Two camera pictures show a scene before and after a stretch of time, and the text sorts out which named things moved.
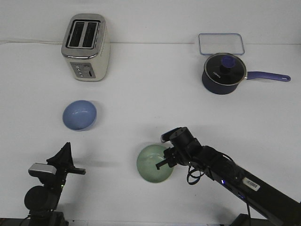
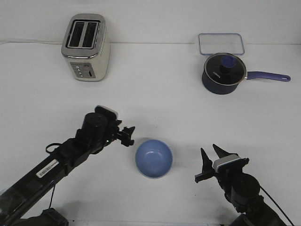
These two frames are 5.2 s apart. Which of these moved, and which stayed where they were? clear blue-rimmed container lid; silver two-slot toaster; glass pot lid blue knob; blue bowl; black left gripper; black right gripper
Moved: black left gripper; blue bowl; black right gripper
Stayed: silver two-slot toaster; clear blue-rimmed container lid; glass pot lid blue knob
